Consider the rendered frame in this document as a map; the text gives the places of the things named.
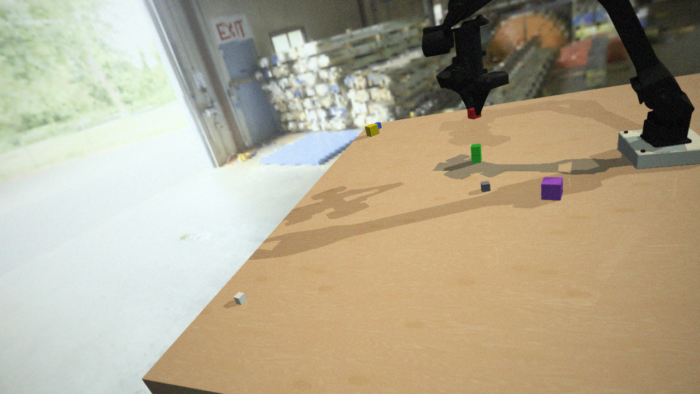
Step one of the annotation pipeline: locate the red block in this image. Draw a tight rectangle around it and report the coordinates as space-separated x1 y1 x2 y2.
467 108 481 119

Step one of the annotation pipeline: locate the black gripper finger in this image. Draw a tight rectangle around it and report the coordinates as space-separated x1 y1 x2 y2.
467 89 490 115
451 84 474 109

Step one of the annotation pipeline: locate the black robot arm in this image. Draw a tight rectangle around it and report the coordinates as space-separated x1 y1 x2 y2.
421 0 695 147

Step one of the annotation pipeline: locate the purple cube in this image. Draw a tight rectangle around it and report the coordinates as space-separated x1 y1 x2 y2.
541 177 563 200

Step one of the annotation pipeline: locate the yellow block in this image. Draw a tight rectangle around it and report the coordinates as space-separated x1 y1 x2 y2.
365 123 380 137

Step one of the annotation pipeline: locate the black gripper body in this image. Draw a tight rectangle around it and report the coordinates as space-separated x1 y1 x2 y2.
454 47 509 90

